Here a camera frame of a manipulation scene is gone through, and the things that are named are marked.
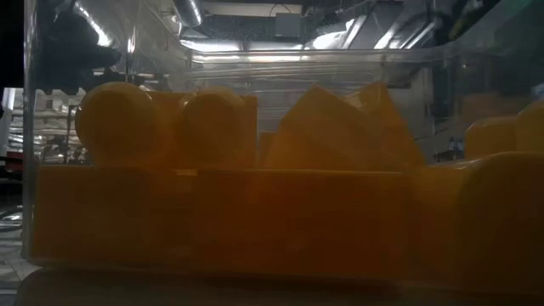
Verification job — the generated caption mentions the white background shelving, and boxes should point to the white background shelving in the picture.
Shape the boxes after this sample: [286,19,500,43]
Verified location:
[0,87,86,167]

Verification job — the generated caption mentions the silver ventilation duct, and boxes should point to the silver ventilation duct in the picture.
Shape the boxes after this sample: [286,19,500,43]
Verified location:
[172,0,204,28]

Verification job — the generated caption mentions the clear plastic bin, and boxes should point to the clear plastic bin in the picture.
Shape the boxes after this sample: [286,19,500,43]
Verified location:
[186,59,430,128]
[23,0,544,298]

